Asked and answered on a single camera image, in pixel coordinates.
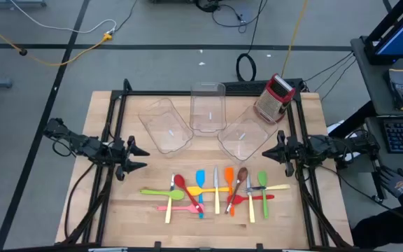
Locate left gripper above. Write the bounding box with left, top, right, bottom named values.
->
left=108, top=135, right=150, bottom=181

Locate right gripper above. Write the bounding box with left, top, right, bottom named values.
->
left=261, top=129, right=309, bottom=178

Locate green silicone spatula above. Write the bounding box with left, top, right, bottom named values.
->
left=257, top=170, right=269, bottom=220

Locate brown spoon with metal handle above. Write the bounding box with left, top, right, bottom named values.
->
left=224, top=167, right=249, bottom=215

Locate green silicone spoon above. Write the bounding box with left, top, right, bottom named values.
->
left=139, top=188, right=185, bottom=202

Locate red silicone spatula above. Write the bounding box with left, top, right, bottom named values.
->
left=227, top=194, right=275, bottom=206

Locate red silicone spoon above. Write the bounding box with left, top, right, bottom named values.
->
left=174, top=174, right=204, bottom=214

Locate orange silicone spatula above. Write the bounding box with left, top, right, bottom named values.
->
left=224, top=167, right=236, bottom=217

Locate pink silicone spatula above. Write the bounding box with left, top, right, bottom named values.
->
left=157, top=203, right=205, bottom=214

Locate yellow silicone spatula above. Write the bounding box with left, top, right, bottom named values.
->
left=186, top=185, right=231, bottom=197

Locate clear plastic bin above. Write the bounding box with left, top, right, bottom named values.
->
left=138, top=97, right=195, bottom=155
left=189, top=82, right=227, bottom=137
left=217, top=104, right=278, bottom=165

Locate red steel box grater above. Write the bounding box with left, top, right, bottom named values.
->
left=253, top=73, right=297, bottom=124

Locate white sheet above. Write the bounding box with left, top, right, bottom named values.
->
left=326, top=120, right=371, bottom=162

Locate blue silicone spatula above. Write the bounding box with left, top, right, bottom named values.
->
left=195, top=169, right=206, bottom=220

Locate grey computer cart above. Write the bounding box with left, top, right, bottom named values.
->
left=329, top=34, right=403, bottom=204

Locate person's hand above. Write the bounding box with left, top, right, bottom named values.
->
left=377, top=165, right=403, bottom=199

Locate grey yellow work glove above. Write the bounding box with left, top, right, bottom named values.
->
left=383, top=68, right=403, bottom=112

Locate black aluminium table frame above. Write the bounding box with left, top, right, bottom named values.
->
left=61, top=78, right=353, bottom=252

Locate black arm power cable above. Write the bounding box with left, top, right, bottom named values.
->
left=63, top=162, right=96, bottom=239

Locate black coiled cable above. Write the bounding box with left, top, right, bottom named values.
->
left=235, top=0, right=266, bottom=83

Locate thin black cable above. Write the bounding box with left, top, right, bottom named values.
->
left=302, top=51, right=355, bottom=83
left=113, top=0, right=139, bottom=34

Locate yellow hanging cable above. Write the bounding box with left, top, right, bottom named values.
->
left=281, top=0, right=309, bottom=78

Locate yellow extension cord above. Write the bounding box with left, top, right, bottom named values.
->
left=0, top=15, right=113, bottom=67

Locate white cable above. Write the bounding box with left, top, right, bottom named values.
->
left=10, top=0, right=118, bottom=35

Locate black looped floor cable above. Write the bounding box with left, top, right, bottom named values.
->
left=211, top=0, right=269, bottom=34

